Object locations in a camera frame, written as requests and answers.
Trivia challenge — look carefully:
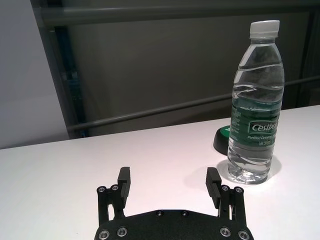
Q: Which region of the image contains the wide grey horizontal beam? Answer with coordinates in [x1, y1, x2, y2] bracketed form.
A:
[41, 3, 320, 27]

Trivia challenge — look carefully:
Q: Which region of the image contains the grey horizontal rail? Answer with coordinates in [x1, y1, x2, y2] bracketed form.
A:
[66, 76, 320, 131]

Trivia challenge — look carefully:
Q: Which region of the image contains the dark vertical frame post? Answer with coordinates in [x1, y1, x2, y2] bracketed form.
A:
[296, 0, 320, 110]

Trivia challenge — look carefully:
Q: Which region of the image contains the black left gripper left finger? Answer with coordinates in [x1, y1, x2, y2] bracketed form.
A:
[96, 166, 133, 224]

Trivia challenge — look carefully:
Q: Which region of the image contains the green YES button black base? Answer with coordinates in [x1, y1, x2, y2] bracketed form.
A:
[212, 126, 234, 156]

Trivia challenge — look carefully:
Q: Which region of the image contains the clear water bottle green label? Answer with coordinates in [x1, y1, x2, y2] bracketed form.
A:
[226, 20, 286, 186]

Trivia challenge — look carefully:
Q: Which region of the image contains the blue vertical frame post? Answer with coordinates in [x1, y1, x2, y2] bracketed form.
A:
[53, 26, 88, 139]

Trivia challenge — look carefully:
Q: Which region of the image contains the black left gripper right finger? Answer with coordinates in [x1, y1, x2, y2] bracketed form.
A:
[204, 167, 249, 224]

